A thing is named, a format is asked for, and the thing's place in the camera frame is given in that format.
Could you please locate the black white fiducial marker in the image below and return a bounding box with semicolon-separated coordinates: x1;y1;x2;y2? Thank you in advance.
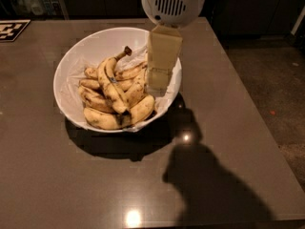
0;19;31;42

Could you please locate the left spotted banana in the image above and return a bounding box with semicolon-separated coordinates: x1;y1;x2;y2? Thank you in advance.
78;86;114;114

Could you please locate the white bowl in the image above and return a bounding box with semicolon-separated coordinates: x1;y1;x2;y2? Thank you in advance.
52;27;183;134

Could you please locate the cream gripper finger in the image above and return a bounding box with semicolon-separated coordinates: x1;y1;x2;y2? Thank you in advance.
147;25;183;95

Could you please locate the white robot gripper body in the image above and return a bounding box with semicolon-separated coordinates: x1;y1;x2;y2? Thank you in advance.
141;0;205;28

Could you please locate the right spotted banana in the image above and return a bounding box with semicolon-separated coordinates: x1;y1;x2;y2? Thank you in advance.
125;65;147;107

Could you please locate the bottom front yellow banana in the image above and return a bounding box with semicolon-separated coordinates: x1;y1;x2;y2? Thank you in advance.
83;94;155;131

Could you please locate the upper left small banana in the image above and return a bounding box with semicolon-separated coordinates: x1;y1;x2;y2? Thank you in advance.
84;67;97;79

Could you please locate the spotted yellow banana with stem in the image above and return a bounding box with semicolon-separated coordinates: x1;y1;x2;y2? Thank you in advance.
97;46;132;115

